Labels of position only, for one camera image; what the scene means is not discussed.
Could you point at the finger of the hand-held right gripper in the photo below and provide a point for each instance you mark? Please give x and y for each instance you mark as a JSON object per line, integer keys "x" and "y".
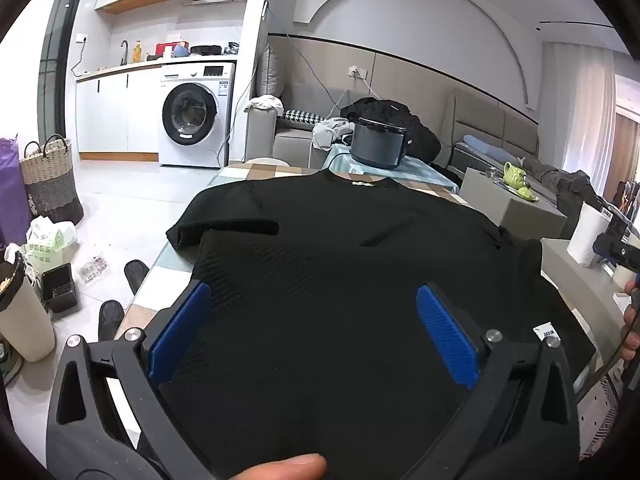
{"x": 615, "y": 245}

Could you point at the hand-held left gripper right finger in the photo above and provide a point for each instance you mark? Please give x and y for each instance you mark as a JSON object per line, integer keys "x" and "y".
{"x": 447, "y": 337}

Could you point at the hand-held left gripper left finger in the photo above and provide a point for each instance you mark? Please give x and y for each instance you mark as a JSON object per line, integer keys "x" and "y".
{"x": 177, "y": 332}

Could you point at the black T-shirt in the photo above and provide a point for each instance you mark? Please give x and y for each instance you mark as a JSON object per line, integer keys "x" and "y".
{"x": 325, "y": 260}

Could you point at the dark clothes pile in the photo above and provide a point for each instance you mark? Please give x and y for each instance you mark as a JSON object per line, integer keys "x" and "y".
{"x": 570, "y": 190}

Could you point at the light grey clothes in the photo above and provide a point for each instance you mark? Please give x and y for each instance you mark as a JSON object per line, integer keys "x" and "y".
{"x": 327, "y": 132}

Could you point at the person's right hand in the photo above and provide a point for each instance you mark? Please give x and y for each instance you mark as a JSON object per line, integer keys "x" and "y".
{"x": 631, "y": 332}

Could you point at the person's left hand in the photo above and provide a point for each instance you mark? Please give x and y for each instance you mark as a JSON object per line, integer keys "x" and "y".
{"x": 285, "y": 469}

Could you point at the paper towel roll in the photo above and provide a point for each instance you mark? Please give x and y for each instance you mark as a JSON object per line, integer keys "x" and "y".
{"x": 587, "y": 235}

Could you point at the checked tablecloth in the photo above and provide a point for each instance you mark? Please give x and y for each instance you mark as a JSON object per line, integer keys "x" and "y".
{"x": 150, "y": 305}

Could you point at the white side table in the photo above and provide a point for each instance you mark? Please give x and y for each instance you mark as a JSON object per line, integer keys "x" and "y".
{"x": 575, "y": 285}

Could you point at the black slipper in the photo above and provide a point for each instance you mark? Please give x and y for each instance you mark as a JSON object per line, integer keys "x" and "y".
{"x": 111, "y": 317}
{"x": 136, "y": 275}

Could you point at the green cup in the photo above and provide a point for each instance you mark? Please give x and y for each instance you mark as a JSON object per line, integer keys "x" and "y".
{"x": 525, "y": 192}

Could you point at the small packet on floor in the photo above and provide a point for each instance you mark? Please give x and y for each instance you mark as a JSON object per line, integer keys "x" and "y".
{"x": 94, "y": 269}

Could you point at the grey coffee table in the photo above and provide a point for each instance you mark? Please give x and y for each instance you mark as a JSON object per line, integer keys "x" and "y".
{"x": 515, "y": 210}

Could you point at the green teapot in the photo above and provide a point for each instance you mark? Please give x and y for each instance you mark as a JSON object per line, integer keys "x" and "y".
{"x": 512, "y": 174}

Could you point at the small black box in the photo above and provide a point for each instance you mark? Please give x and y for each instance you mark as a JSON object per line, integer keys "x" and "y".
{"x": 60, "y": 290}

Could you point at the white curtain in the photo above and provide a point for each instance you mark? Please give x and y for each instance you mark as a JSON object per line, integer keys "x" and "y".
{"x": 580, "y": 110}

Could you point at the white trash bin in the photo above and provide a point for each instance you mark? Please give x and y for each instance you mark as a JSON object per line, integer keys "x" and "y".
{"x": 25, "y": 320}

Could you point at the white green plastic bag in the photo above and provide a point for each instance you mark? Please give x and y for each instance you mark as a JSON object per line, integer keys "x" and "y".
{"x": 47, "y": 245}

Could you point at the teal striped cloth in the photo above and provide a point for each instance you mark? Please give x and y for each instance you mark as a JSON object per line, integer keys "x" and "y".
{"x": 425, "y": 172}

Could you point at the blue bolster pillow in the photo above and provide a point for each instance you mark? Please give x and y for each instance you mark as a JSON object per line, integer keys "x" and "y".
{"x": 482, "y": 142}

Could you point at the grey padded headboard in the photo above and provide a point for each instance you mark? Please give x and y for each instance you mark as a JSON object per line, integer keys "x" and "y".
{"x": 490, "y": 115}

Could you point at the woven basket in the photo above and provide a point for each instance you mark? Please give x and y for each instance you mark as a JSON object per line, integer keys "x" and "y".
{"x": 50, "y": 180}

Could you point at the dark rice cooker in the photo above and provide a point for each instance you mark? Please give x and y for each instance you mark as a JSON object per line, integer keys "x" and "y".
{"x": 377, "y": 142}

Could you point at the purple bag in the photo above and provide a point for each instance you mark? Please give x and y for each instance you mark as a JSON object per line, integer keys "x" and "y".
{"x": 12, "y": 195}

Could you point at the grey sofa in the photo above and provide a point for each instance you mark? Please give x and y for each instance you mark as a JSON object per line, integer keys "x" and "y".
{"x": 290, "y": 145}

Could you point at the white washing machine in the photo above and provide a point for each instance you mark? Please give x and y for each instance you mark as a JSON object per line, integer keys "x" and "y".
{"x": 195, "y": 110}

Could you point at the white kitchen counter cabinet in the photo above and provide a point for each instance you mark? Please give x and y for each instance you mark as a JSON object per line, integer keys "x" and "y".
{"x": 115, "y": 110}

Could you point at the black bag on sofa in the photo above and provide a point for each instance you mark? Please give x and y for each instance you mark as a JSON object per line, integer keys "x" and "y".
{"x": 390, "y": 110}

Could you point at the white cloth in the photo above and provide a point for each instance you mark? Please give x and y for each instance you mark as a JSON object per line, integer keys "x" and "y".
{"x": 265, "y": 103}

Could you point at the houndstooth pillow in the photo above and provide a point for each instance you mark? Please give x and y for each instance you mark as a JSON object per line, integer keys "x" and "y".
{"x": 302, "y": 117}

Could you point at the grey cushion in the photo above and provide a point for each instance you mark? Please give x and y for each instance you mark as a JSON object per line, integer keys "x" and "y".
{"x": 272, "y": 75}

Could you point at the yellow bottle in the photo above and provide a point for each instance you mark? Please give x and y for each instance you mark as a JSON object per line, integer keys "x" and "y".
{"x": 136, "y": 54}

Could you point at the red box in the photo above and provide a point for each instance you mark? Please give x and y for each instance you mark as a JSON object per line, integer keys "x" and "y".
{"x": 164, "y": 51}

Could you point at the black faucet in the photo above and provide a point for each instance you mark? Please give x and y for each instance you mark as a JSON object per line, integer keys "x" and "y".
{"x": 125, "y": 52}

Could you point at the black frame door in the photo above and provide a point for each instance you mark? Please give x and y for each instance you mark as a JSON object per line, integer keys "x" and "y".
{"x": 55, "y": 60}

